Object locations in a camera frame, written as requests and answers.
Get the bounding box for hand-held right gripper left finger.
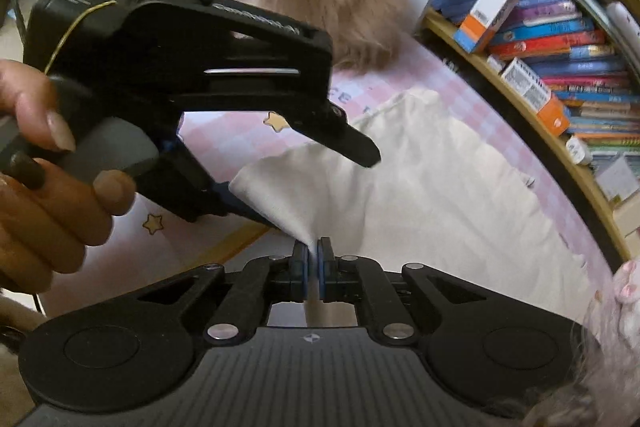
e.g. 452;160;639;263
131;241;311;348

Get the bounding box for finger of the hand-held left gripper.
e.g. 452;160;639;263
210;179;286;233
291;101;383;168

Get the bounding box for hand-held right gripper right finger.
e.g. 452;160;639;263
319;236;493;348

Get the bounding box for beige t-shirt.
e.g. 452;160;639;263
230;87;616;328

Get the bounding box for person's left hand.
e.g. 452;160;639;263
0;59;138;295

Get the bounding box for white orange upright box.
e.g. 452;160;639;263
452;0;521;55

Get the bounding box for white orange flat box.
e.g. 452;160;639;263
500;57;571;138

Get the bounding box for white oblong adapter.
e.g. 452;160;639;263
566;134;593;165

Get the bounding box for row of colourful books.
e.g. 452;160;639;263
432;0;640;158

